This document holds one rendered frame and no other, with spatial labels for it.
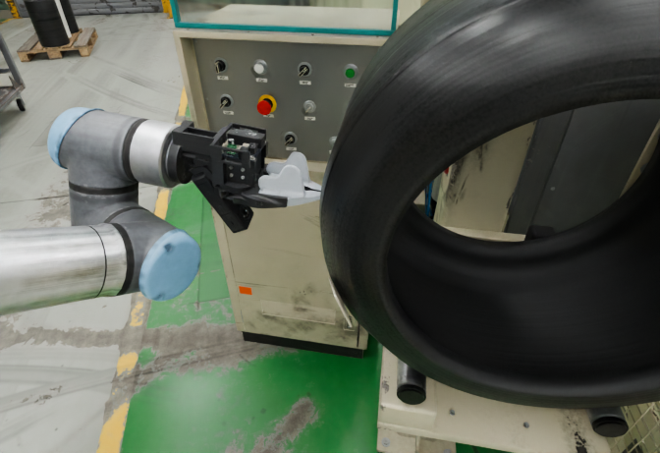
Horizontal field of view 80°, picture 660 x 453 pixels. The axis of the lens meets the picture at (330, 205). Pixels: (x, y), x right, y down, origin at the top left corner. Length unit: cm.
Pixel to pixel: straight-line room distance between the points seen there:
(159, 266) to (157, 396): 132
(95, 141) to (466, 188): 65
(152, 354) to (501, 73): 178
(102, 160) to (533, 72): 51
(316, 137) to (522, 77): 85
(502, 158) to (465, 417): 46
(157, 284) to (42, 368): 160
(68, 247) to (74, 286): 4
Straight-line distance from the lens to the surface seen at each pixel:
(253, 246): 139
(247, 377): 176
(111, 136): 60
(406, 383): 67
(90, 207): 64
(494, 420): 81
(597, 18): 38
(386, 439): 160
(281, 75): 111
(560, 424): 85
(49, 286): 49
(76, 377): 201
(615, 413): 75
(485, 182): 84
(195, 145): 55
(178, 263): 54
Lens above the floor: 149
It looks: 36 degrees down
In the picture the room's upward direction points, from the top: straight up
